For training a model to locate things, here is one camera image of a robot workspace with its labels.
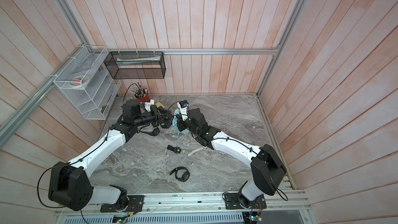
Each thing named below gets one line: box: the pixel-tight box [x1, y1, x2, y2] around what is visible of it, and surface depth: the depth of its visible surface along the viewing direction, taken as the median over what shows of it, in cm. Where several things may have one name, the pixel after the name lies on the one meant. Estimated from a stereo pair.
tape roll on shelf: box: [68, 75, 90, 88], surface depth 75 cm
